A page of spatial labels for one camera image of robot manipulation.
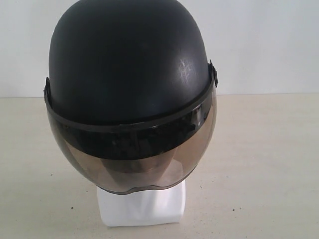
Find black helmet with tinted visor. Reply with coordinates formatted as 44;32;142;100
44;0;218;195

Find white mannequin head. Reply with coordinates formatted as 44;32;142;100
97;181;186;227

